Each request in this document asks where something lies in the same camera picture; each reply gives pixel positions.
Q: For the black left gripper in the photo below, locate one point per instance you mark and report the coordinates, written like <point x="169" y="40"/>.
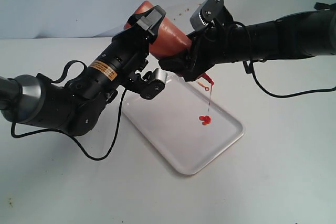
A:
<point x="131" y="47"/>

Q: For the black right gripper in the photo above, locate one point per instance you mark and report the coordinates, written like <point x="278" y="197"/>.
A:
<point x="210" y="46"/>

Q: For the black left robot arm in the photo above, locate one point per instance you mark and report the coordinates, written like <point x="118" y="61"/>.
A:
<point x="74" y="106"/>

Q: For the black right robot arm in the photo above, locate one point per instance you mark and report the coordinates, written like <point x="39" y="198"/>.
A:
<point x="292" y="37"/>

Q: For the red sauce blob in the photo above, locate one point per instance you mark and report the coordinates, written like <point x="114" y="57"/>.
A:
<point x="205" y="119"/>

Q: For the white rectangular plastic tray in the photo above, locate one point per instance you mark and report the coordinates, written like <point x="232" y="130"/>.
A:
<point x="170" y="123"/>

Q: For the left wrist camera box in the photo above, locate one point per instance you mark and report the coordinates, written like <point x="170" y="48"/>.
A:
<point x="154" y="83"/>

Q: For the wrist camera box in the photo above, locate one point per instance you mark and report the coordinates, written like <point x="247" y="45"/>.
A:
<point x="206" y="13"/>
<point x="154" y="83"/>

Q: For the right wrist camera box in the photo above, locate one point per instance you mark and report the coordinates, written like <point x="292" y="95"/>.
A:
<point x="206" y="13"/>

